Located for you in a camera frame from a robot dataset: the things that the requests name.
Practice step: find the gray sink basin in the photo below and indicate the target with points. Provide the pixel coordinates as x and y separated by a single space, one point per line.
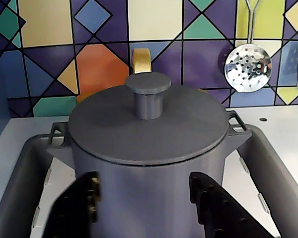
17 186

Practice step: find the metal skimmer spoon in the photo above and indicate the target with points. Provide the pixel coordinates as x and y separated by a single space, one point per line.
248 67

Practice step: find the blue toy kitchen unit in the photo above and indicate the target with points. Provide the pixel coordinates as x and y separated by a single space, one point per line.
275 124

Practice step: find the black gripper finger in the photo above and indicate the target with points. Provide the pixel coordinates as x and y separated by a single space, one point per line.
69 210
226 218

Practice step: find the gray pot lid with knob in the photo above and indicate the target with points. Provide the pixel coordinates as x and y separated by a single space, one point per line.
114 129

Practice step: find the gray cooking pot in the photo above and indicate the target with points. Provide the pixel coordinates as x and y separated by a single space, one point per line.
149 193

